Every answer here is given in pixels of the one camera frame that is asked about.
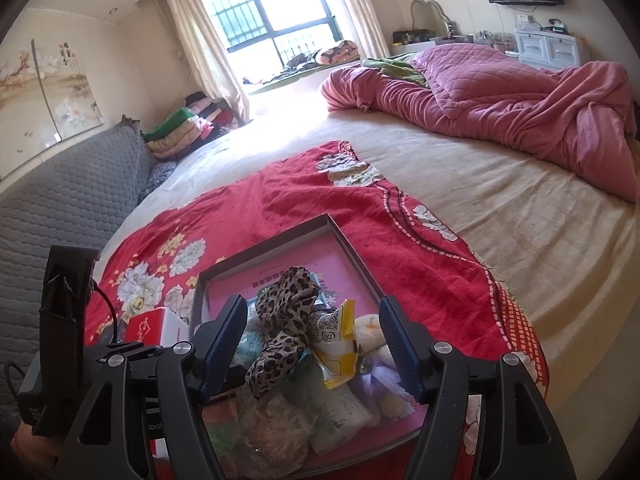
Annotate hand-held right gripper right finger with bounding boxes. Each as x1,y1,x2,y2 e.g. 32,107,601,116
377,297,576,480

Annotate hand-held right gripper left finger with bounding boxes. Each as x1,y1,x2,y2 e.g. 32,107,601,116
62,294,249,480

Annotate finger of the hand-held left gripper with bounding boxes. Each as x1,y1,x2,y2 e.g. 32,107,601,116
99,341,173,365

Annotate pale blue tissue packet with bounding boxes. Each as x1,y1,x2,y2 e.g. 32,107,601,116
235,302,266,376

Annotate teddy bear with purple dress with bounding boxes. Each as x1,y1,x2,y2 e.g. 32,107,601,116
350,312,416,421

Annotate yellow snack packet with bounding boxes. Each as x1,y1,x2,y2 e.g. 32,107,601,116
310,299,361,391

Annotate leopard print cloth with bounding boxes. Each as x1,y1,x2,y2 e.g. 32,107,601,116
245,266,321,401

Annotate green floral tissue packet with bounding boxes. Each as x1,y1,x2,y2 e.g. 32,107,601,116
300,360,373,456

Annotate green sponge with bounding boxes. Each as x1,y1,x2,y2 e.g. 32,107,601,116
202,400,241,456

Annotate clear plastic bag with hat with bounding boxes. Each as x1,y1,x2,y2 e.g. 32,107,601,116
235,400,313,471

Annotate shallow grey box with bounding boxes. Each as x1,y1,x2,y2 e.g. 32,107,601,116
189,212,436,476

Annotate person's left hand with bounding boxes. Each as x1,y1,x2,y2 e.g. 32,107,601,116
11,425,63,480

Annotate red and white box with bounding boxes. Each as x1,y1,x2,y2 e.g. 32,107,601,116
122,310,193,351

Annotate pink and blue book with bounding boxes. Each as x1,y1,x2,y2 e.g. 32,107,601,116
207,230,426,461

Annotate grey quilted headboard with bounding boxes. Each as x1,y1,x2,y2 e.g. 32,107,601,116
0,122,156,411

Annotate bed with cream sheet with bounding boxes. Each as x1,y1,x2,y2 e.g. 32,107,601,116
95,35,640,411

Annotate red floral blanket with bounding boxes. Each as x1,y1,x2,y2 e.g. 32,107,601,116
82,140,551,461

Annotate dark patterned pillow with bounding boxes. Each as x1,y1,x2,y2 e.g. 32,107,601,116
137,160,176,203

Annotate stack of folded clothes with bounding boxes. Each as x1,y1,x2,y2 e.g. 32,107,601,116
142,91,241,161

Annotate pink quilt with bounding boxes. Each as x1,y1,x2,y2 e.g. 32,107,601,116
320,42,638,201

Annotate green cloth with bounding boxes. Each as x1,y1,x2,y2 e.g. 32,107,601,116
361,52,426,86

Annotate patterned windowsill pillow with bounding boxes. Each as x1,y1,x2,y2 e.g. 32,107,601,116
312,39,361,66

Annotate cream curtain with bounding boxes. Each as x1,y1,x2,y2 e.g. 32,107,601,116
325,0,391,58
160,0,251,121

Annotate black bag on dresser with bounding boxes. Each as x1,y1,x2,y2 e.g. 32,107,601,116
392,29,433,45

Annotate white drawer cabinet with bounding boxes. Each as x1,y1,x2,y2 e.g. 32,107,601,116
515,30,588,71

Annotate window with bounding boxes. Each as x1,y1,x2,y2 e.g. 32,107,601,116
192,0,346,86

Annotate ornate mirror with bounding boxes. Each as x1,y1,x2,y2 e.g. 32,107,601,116
410,0,451,36

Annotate black cable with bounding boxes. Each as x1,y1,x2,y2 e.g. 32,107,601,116
92,285,121,346

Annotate wall painting panels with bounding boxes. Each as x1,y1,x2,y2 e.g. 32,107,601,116
0,37,106,181

